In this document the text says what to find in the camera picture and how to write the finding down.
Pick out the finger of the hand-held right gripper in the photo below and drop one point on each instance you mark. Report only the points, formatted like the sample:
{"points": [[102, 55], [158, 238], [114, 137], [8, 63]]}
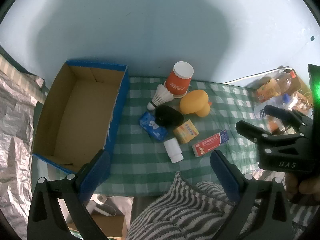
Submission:
{"points": [[287, 117], [252, 132]]}

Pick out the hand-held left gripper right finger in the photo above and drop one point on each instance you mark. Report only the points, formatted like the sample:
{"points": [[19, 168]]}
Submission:
{"points": [[225, 177]]}

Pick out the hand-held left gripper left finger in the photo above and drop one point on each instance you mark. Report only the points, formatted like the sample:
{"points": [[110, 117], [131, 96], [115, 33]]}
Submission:
{"points": [[96, 170]]}

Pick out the blue cardboard box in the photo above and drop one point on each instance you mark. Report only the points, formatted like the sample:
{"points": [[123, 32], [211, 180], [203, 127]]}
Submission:
{"points": [[75, 110]]}

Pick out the yellow rubber duck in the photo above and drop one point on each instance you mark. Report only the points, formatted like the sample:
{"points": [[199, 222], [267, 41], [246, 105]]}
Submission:
{"points": [[193, 102]]}

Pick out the black fuzzy pouch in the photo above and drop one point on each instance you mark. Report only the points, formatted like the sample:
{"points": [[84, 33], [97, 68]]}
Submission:
{"points": [[168, 116]]}

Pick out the person's right hand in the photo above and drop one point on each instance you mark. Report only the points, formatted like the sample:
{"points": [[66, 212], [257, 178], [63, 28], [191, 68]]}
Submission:
{"points": [[290, 187]]}

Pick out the plastic bottle with orange label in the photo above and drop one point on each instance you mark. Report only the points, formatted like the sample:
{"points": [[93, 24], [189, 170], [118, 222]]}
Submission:
{"points": [[270, 88]]}

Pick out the white plastic device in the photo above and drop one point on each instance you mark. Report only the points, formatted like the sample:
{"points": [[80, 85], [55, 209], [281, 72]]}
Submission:
{"points": [[100, 203]]}

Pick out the red white blue medicine box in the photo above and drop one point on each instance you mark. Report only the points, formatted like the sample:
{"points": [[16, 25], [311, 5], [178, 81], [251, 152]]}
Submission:
{"points": [[210, 143]]}

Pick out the green checkered tablecloth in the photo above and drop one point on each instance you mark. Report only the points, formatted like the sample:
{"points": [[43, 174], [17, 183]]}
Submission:
{"points": [[140, 160]]}

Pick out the grey striped cloth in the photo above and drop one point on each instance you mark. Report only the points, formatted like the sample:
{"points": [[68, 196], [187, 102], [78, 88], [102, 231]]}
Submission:
{"points": [[180, 212]]}

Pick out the brown cardboard carton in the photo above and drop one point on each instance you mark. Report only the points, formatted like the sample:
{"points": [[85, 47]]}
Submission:
{"points": [[110, 226]]}

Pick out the small yellow box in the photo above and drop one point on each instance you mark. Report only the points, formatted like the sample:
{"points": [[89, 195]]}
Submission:
{"points": [[186, 132]]}

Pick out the small white bottle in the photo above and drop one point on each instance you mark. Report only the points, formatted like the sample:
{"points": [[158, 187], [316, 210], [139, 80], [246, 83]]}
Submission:
{"points": [[172, 148]]}

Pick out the blue tissue packet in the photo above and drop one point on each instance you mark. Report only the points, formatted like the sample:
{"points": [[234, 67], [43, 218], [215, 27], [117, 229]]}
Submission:
{"points": [[152, 126]]}

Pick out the orange paper cup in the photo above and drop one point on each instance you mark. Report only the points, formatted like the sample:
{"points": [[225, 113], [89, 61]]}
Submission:
{"points": [[177, 83]]}

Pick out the silver foil sheet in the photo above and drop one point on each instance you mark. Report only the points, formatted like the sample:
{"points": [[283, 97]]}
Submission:
{"points": [[15, 130]]}

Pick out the white shuttlecock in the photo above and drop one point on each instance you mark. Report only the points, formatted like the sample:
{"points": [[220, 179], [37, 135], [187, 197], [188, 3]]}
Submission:
{"points": [[162, 95]]}

